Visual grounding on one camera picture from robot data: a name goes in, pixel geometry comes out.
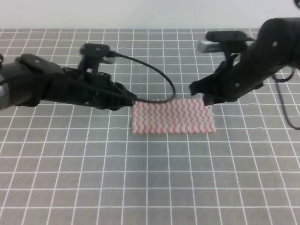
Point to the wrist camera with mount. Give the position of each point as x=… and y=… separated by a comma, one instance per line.
x=227, y=42
x=93, y=55

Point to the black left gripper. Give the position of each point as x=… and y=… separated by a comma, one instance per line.
x=74, y=87

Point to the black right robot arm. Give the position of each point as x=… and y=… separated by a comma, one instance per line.
x=246, y=67

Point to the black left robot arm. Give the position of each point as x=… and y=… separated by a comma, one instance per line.
x=30, y=79

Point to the pink white wavy towel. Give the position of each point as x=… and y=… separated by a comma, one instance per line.
x=179, y=116

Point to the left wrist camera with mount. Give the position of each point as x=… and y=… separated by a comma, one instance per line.
x=93, y=55

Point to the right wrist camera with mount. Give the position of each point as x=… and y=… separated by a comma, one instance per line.
x=227, y=42

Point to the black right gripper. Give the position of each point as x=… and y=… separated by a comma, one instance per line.
x=220, y=86

